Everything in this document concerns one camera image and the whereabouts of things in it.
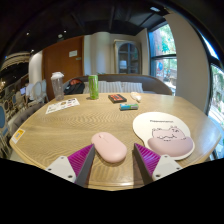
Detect small teal packet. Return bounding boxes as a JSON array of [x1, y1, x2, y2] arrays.
[[119, 102, 140, 111]]

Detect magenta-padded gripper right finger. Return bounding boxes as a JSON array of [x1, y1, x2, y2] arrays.
[[133, 143, 183, 186]]

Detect green drink can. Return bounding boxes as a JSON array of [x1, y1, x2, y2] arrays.
[[87, 74, 100, 101]]

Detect large dark-framed window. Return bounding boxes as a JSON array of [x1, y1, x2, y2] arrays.
[[199, 31, 224, 159]]

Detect brown curved sofa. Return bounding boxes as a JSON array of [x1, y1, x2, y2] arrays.
[[63, 73, 174, 97]]

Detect arched framed mirror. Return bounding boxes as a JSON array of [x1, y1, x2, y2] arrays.
[[113, 39, 142, 76]]

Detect printed paper leaflet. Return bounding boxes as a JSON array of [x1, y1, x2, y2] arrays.
[[45, 97, 81, 115]]

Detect grey tufted armchair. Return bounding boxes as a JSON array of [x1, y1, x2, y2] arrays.
[[9, 102, 45, 134]]

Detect pink computer mouse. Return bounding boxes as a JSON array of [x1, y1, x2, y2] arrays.
[[91, 131, 128, 164]]

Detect yellow square sticker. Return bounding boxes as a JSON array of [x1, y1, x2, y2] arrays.
[[10, 128, 26, 145]]

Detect small white crumpled tissue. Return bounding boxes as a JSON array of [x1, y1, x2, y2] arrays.
[[129, 91, 142, 103]]

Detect brown wooden door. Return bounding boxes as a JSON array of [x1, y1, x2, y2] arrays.
[[42, 35, 85, 101]]

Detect group of white chairs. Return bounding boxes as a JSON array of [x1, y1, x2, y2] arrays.
[[25, 79, 49, 104]]

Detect small black and red box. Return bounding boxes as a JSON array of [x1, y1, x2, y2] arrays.
[[107, 93, 128, 104]]

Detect narrow dark-framed window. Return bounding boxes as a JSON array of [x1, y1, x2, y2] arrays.
[[148, 22, 178, 96]]

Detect white cat-print mouse pad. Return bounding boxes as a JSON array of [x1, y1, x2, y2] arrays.
[[132, 111, 196, 161]]

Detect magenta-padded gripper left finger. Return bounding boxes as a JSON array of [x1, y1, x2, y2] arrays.
[[44, 143, 96, 188]]

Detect clear shaker bottle white lid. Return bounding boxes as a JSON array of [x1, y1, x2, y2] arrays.
[[50, 71, 65, 102]]

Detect black and orange backpack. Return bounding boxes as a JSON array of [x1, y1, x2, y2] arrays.
[[63, 78, 86, 96]]

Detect striped cushion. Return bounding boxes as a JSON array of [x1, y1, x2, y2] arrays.
[[82, 81, 90, 95], [98, 80, 123, 94], [120, 81, 145, 94]]

